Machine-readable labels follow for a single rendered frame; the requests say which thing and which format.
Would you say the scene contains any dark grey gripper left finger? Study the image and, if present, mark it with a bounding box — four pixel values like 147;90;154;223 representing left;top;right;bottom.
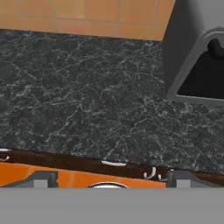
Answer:
2;171;59;189

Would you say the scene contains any white black round object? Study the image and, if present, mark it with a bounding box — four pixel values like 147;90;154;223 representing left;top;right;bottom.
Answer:
87;181;130;189

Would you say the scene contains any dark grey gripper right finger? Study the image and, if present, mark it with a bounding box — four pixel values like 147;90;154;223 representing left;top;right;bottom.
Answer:
165;170;219;189

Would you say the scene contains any grey microwave oven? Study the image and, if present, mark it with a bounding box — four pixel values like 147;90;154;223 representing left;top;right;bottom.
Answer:
161;0;224;107

